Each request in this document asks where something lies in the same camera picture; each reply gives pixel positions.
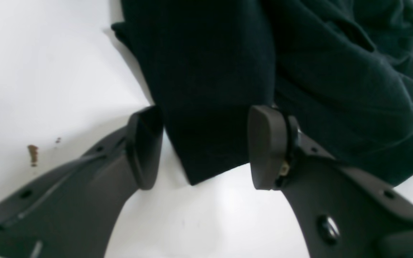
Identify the black t-shirt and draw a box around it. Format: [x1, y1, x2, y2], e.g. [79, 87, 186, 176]
[112, 0, 413, 186]

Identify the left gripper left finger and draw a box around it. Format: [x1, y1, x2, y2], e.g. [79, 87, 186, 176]
[0, 106, 164, 258]

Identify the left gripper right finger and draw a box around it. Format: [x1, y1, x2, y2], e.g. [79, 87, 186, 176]
[248, 105, 413, 258]

